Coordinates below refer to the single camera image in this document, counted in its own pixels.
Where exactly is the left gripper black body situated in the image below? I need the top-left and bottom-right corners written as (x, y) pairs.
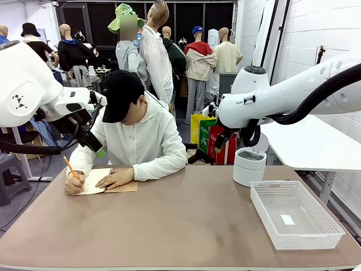
top-left (60, 108), bottom-right (94, 145)

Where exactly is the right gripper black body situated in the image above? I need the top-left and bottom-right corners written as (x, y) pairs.
top-left (222, 128), bottom-right (239, 142)

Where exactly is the yellow pencil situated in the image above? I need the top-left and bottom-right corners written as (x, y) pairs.
top-left (62, 155), bottom-right (85, 192)

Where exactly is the spiral notebook brown cover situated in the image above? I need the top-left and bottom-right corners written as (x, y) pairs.
top-left (72, 168), bottom-right (139, 196)

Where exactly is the left forearm white sleeve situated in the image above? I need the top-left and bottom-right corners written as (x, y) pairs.
top-left (131, 155), bottom-right (187, 182)

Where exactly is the person's left hand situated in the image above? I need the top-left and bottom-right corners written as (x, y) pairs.
top-left (95, 168), bottom-right (135, 190)

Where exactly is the person's right hand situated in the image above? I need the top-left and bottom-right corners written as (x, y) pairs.
top-left (64, 172), bottom-right (86, 195)

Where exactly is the green recycling bin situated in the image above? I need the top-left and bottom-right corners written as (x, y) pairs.
top-left (199, 119), bottom-right (226, 155)

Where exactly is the black and wooden floor stand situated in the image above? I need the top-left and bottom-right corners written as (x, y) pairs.
top-left (184, 142), bottom-right (215, 166)

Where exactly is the yellow recycling bin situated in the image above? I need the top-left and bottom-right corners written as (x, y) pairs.
top-left (191, 112), bottom-right (217, 145)

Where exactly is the blue garment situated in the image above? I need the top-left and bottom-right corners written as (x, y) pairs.
top-left (29, 117), bottom-right (61, 147)

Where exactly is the white lidded trash bin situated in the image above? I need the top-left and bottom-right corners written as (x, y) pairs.
top-left (232, 132), bottom-right (268, 187)

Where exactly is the grey cabinet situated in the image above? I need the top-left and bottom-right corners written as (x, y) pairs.
top-left (219, 72), bottom-right (238, 98)

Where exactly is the blue jeans half mannequin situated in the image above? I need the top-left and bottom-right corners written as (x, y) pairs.
top-left (51, 69), bottom-right (64, 85)

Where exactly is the black baseball cap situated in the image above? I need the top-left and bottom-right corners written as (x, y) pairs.
top-left (101, 69), bottom-right (145, 124)

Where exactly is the person in white hoodie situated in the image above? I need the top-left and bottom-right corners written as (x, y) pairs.
top-left (66, 69), bottom-right (187, 183)

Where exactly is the white desk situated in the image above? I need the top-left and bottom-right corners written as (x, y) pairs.
top-left (11, 126), bottom-right (54, 182)

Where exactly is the masked person in black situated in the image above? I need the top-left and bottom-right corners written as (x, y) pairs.
top-left (89, 44), bottom-right (107, 67)

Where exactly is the mannequin black hoodie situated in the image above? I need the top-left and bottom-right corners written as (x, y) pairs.
top-left (58, 24), bottom-right (98, 91)

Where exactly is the mannequin cream shirt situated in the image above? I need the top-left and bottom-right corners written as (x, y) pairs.
top-left (213, 27), bottom-right (244, 75)

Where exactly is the mannequin red beige jacket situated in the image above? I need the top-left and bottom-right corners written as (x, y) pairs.
top-left (184, 25), bottom-right (218, 125)

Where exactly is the large white table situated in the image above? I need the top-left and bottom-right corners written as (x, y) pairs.
top-left (259, 114), bottom-right (361, 206)

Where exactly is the grey plastic stool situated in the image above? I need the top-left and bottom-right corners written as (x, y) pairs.
top-left (0, 154), bottom-right (32, 207)

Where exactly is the mannequin grey vest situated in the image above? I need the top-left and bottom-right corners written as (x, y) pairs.
top-left (115, 14), bottom-right (149, 85)

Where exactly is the mannequin black top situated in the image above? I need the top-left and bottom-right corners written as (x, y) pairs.
top-left (24, 35), bottom-right (60, 70)

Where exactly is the mannequin dark green jacket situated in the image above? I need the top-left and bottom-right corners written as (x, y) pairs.
top-left (162, 25), bottom-right (187, 98)

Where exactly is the tall mannequin white shirt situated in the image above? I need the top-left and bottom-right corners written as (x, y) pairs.
top-left (139, 0), bottom-right (177, 125)

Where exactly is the black bucket hat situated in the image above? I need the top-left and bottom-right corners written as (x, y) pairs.
top-left (20, 22), bottom-right (42, 37)

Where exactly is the black tripod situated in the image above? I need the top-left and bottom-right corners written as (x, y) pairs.
top-left (315, 45), bottom-right (327, 65)

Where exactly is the mannequin blue white jacket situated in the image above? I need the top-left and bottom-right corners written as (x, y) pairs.
top-left (0, 24), bottom-right (11, 43)

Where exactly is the green checked sun hat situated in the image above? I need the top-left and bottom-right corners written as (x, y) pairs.
top-left (108, 3), bottom-right (145, 34)

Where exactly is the white perforated plastic basket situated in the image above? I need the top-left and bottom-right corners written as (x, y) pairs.
top-left (250, 180), bottom-right (346, 251)

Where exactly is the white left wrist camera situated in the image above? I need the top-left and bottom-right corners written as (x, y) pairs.
top-left (89, 89), bottom-right (108, 112)

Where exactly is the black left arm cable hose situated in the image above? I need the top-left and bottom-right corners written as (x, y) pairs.
top-left (0, 124), bottom-right (80, 155)

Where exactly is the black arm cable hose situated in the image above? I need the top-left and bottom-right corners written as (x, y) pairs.
top-left (242, 63), bottom-right (361, 147)
top-left (0, 124), bottom-right (80, 155)

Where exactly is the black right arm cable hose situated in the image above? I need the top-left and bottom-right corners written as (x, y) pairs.
top-left (242, 63), bottom-right (361, 147)

